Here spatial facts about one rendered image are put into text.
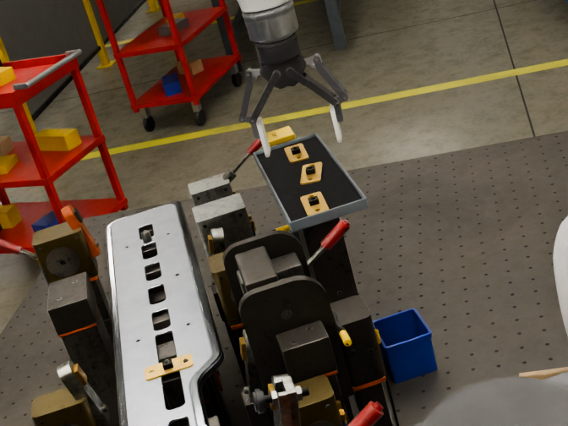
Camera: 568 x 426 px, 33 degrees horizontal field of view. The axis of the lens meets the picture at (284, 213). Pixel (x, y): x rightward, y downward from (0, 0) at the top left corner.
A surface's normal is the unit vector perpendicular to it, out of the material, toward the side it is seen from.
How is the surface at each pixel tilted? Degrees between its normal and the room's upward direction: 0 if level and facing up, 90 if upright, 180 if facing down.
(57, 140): 90
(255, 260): 0
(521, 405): 0
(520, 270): 0
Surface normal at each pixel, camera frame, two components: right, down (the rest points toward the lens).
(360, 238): -0.25, -0.87
